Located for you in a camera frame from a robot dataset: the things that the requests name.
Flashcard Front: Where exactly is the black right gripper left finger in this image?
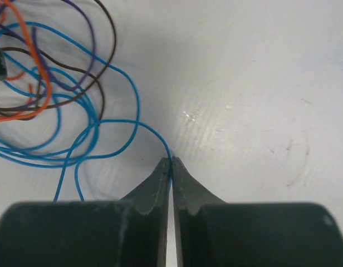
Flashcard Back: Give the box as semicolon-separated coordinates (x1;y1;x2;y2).
0;158;170;266

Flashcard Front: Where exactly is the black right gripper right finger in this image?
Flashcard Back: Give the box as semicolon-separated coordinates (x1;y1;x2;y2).
172;157;343;266

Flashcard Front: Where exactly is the tangled coloured cable bundle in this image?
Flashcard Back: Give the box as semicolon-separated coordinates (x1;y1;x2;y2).
0;0;118;123

